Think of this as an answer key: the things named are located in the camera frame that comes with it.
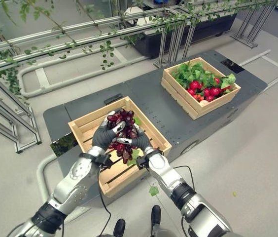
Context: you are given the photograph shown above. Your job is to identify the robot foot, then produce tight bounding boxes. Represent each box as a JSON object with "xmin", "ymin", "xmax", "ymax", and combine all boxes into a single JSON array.
[
  {"xmin": 151, "ymin": 205, "xmax": 162, "ymax": 230},
  {"xmin": 112, "ymin": 218, "xmax": 126, "ymax": 237}
]

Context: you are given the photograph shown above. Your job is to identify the green leafy foliage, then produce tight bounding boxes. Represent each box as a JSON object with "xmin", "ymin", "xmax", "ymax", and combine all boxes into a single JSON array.
[{"xmin": 171, "ymin": 61, "xmax": 237, "ymax": 94}]

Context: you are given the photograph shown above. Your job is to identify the green fallen leaf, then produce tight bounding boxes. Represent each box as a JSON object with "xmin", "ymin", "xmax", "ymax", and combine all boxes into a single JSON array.
[{"xmin": 148, "ymin": 186, "xmax": 160, "ymax": 197}]

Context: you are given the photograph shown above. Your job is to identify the wooden slatted crate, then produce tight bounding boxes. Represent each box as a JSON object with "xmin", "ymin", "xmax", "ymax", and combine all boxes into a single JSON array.
[{"xmin": 68, "ymin": 96, "xmax": 173, "ymax": 198}]

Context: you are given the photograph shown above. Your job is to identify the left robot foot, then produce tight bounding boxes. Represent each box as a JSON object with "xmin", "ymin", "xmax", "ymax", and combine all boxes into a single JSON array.
[{"xmin": 112, "ymin": 218, "xmax": 126, "ymax": 237}]

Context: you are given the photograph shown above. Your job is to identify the black planter box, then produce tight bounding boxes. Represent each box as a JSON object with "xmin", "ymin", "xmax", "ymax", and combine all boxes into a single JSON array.
[{"xmin": 133, "ymin": 13, "xmax": 238, "ymax": 60}]

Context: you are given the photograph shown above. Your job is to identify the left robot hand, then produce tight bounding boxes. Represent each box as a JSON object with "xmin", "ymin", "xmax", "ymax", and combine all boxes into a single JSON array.
[{"xmin": 92, "ymin": 111, "xmax": 126, "ymax": 151}]

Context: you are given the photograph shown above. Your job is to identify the dark red grape bunch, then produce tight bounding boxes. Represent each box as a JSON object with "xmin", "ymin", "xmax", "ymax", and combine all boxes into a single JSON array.
[{"xmin": 106, "ymin": 108, "xmax": 142, "ymax": 164}]

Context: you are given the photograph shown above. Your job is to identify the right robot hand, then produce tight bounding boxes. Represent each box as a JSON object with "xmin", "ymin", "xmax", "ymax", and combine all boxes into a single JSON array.
[{"xmin": 117, "ymin": 123, "xmax": 151, "ymax": 155}]

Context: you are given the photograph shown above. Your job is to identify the black cable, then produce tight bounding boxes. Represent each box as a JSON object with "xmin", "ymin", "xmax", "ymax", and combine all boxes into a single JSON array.
[
  {"xmin": 96, "ymin": 158, "xmax": 112, "ymax": 237},
  {"xmin": 172, "ymin": 165, "xmax": 196, "ymax": 237}
]

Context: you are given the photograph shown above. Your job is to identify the grey floor pipe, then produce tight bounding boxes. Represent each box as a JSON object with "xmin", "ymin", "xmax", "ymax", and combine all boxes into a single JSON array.
[{"xmin": 17, "ymin": 50, "xmax": 139, "ymax": 97}]

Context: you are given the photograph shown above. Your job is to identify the wooden crate with leaves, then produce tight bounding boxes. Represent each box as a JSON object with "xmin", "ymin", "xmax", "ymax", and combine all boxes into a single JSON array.
[{"xmin": 161, "ymin": 57, "xmax": 242, "ymax": 121}]

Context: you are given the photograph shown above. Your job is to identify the grey metal platform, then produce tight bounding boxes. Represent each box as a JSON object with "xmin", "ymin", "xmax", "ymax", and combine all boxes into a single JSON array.
[{"xmin": 42, "ymin": 49, "xmax": 268, "ymax": 207}]

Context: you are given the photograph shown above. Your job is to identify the large red apple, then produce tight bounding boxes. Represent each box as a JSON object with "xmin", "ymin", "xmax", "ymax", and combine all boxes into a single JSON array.
[{"xmin": 189, "ymin": 80, "xmax": 203, "ymax": 91}]

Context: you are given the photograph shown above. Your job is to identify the green vine with leaves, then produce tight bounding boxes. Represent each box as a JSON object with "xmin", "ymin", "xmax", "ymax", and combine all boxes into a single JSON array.
[{"xmin": 0, "ymin": 0, "xmax": 278, "ymax": 99}]

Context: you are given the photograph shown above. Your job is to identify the aluminium frame stand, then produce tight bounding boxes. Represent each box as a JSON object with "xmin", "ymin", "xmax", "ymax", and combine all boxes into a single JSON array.
[{"xmin": 230, "ymin": 2, "xmax": 278, "ymax": 49}]

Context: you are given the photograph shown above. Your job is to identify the aluminium frame trellis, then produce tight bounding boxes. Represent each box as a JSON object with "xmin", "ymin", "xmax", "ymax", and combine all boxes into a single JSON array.
[{"xmin": 0, "ymin": 0, "xmax": 278, "ymax": 154}]

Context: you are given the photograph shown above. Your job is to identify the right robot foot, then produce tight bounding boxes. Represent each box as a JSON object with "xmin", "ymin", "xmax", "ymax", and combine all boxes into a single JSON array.
[{"xmin": 151, "ymin": 205, "xmax": 162, "ymax": 230}]

